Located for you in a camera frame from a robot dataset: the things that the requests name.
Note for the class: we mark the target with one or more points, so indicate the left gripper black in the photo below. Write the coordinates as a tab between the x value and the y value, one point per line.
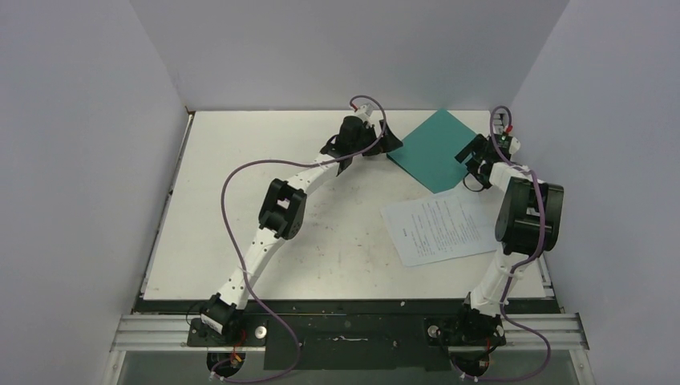
387	143

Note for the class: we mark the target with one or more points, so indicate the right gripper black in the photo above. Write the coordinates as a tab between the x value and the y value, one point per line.
475	157

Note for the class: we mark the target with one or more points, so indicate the teal folder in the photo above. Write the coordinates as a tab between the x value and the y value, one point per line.
428	152

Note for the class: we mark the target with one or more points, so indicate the printed white paper sheet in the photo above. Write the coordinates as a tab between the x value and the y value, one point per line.
443	226

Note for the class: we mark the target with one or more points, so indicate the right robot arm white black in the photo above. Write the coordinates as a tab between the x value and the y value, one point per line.
527	225

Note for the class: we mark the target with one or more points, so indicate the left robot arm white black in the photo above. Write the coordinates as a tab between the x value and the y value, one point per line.
280	219

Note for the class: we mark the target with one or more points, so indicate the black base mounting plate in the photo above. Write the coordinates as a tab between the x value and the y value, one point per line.
355	335

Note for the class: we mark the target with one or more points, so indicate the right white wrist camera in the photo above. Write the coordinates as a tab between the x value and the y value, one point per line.
501	127

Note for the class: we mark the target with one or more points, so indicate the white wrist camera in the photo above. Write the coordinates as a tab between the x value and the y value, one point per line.
364	112
501	127

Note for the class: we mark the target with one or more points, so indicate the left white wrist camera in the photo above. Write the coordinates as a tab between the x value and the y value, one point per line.
364	112

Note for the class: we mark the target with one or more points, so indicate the aluminium rail frame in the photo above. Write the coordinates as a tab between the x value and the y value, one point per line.
170	332

